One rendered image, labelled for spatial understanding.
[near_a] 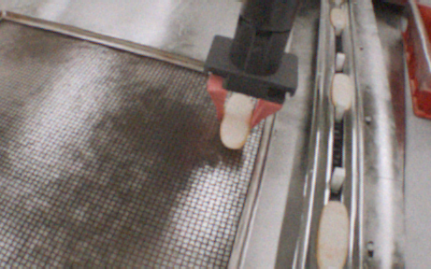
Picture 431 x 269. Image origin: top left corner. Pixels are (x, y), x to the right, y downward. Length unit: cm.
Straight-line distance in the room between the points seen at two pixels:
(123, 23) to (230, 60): 28
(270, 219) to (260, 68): 20
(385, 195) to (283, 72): 20
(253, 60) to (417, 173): 33
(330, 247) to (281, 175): 15
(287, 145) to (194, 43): 22
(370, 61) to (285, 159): 28
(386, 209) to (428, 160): 18
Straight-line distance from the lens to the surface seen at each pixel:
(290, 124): 59
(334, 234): 43
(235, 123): 46
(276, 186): 51
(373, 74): 68
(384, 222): 46
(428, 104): 69
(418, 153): 63
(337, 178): 48
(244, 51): 38
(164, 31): 62
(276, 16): 35
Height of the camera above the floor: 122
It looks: 45 degrees down
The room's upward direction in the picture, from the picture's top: straight up
